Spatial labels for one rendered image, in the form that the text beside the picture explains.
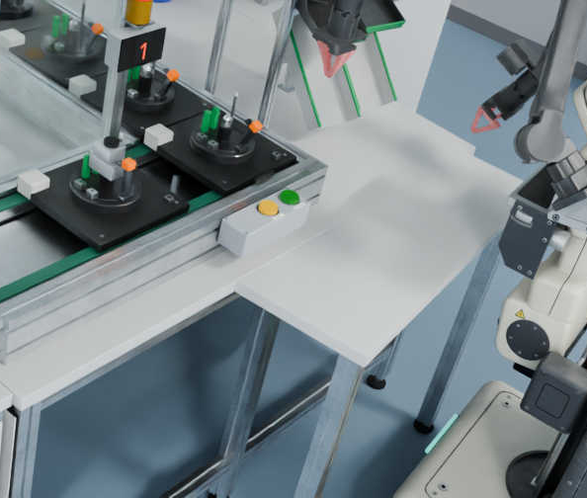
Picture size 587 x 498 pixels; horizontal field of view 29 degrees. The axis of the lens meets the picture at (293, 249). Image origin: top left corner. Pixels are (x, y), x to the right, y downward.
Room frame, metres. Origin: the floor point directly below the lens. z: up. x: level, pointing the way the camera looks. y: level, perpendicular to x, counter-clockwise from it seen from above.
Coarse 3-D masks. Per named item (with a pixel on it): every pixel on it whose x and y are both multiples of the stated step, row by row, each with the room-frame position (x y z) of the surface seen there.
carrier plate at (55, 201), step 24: (72, 168) 1.87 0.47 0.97; (48, 192) 1.77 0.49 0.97; (144, 192) 1.85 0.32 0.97; (168, 192) 1.87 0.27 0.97; (72, 216) 1.71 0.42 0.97; (96, 216) 1.73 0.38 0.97; (120, 216) 1.75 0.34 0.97; (144, 216) 1.77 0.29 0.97; (168, 216) 1.80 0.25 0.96; (96, 240) 1.66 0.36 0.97; (120, 240) 1.69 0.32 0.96
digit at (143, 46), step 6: (150, 36) 2.00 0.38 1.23; (138, 42) 1.97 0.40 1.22; (144, 42) 1.99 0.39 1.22; (150, 42) 2.00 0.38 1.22; (138, 48) 1.97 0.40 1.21; (144, 48) 1.99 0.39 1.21; (150, 48) 2.00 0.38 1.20; (138, 54) 1.98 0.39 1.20; (144, 54) 1.99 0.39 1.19; (138, 60) 1.98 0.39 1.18; (144, 60) 1.99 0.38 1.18
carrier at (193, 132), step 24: (192, 120) 2.18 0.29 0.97; (216, 120) 2.13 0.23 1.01; (144, 144) 2.05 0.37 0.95; (168, 144) 2.05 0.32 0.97; (192, 144) 2.06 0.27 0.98; (216, 144) 2.04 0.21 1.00; (264, 144) 2.15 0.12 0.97; (192, 168) 1.98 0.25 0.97; (216, 168) 2.01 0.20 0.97; (240, 168) 2.03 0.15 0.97; (264, 168) 2.06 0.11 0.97; (216, 192) 1.95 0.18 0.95
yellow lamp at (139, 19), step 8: (128, 0) 1.98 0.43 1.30; (136, 0) 1.97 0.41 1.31; (152, 0) 2.00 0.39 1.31; (128, 8) 1.98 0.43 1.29; (136, 8) 1.97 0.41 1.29; (144, 8) 1.98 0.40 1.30; (128, 16) 1.98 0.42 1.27; (136, 16) 1.97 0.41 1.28; (144, 16) 1.98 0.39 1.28; (136, 24) 1.98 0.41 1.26; (144, 24) 1.98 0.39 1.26
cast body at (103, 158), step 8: (112, 136) 1.82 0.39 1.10; (96, 144) 1.80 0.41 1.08; (104, 144) 1.80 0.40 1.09; (112, 144) 1.80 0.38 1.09; (120, 144) 1.82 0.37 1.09; (88, 152) 1.83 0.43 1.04; (96, 152) 1.80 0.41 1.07; (104, 152) 1.79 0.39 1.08; (112, 152) 1.79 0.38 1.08; (120, 152) 1.80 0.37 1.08; (96, 160) 1.80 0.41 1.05; (104, 160) 1.79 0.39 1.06; (112, 160) 1.79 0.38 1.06; (96, 168) 1.80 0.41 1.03; (104, 168) 1.79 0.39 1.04; (112, 168) 1.78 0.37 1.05; (120, 168) 1.79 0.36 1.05; (104, 176) 1.78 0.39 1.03; (112, 176) 1.78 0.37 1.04; (120, 176) 1.80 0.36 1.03
